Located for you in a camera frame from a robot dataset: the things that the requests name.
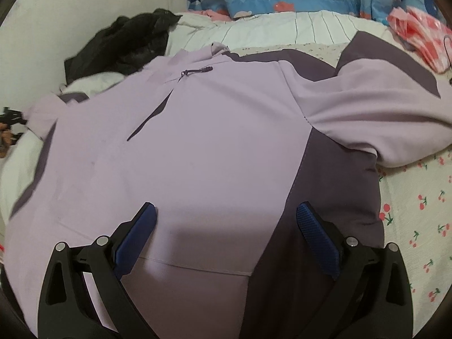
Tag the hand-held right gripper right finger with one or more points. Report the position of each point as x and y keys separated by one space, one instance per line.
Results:
x=317 y=242

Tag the white striped quilt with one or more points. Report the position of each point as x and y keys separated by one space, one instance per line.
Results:
x=275 y=28

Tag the pink checkered cloth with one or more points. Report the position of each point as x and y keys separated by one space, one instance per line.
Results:
x=416 y=35

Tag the light purple jacket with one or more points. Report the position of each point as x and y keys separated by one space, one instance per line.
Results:
x=219 y=148

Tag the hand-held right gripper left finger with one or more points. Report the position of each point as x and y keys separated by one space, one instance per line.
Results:
x=136 y=240

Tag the black garment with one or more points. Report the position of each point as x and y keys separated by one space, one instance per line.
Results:
x=120 y=46

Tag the cherry print bed sheet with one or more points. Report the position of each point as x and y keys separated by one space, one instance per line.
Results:
x=416 y=219

